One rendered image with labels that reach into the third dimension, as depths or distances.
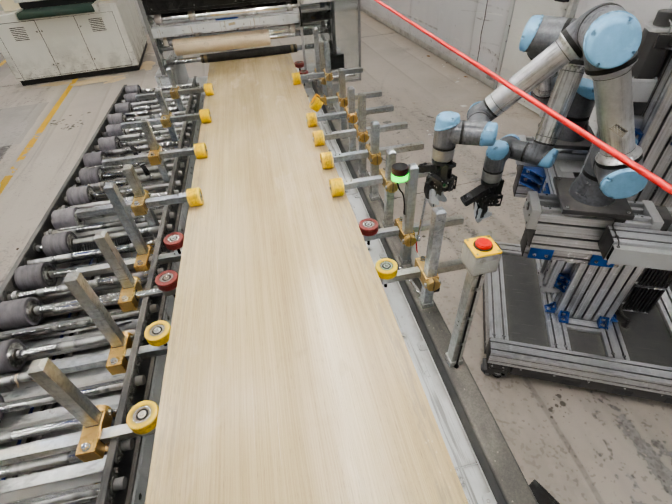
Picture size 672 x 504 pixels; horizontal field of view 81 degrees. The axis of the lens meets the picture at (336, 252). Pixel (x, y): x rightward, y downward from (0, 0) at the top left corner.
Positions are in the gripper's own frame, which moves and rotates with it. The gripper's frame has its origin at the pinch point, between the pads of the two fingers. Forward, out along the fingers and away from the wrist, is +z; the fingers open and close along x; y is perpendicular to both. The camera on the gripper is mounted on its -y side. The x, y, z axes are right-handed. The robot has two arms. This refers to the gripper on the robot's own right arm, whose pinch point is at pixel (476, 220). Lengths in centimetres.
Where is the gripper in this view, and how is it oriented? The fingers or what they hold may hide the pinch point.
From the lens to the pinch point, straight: 180.1
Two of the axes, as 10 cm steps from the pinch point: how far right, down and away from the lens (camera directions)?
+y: 9.8, -1.7, 1.1
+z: 0.6, 7.4, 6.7
